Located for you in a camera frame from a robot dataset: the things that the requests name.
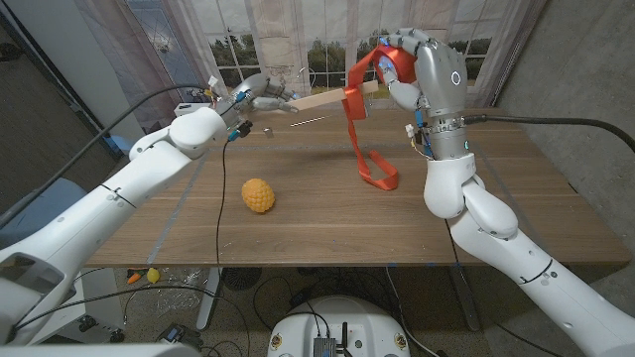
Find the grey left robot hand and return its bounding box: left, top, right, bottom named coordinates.
left=227, top=72, right=300, bottom=117

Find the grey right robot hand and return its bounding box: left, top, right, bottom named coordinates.
left=374, top=27, right=470, bottom=121

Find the wooden clip hanger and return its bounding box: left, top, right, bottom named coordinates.
left=261, top=66, right=380, bottom=140

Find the orange satin ribbon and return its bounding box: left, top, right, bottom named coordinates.
left=341, top=44, right=418, bottom=191

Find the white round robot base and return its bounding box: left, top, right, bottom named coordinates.
left=267, top=296, right=412, bottom=357

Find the yellow toy pineapple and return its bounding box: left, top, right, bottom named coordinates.
left=241, top=178, right=276, bottom=214

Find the printed window backdrop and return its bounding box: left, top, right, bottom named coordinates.
left=73, top=0, right=547, bottom=111

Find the black round floor fan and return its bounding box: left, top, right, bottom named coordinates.
left=221, top=267, right=263, bottom=293

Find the white table leg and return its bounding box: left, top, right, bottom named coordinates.
left=195, top=267, right=224, bottom=332

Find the clear plastic bag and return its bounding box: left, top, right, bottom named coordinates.
left=156, top=267, right=209, bottom=313

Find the dark table leg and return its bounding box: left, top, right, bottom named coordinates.
left=448, top=265, right=482, bottom=332

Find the blue plastic bin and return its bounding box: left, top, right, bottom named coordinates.
left=0, top=177, right=75, bottom=249

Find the black floor power adapter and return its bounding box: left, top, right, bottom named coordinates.
left=158, top=321, right=204, bottom=351

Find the white robot torso edge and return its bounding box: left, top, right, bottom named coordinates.
left=0, top=343, right=202, bottom=357

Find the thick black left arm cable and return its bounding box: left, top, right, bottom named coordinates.
left=0, top=83, right=209, bottom=229

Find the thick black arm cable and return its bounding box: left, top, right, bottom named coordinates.
left=463, top=113, right=635, bottom=155
left=0, top=83, right=209, bottom=229

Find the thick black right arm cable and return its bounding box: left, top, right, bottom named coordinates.
left=463, top=113, right=635, bottom=155

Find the thin black left wrist cable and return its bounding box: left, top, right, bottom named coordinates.
left=214, top=138, right=229, bottom=272

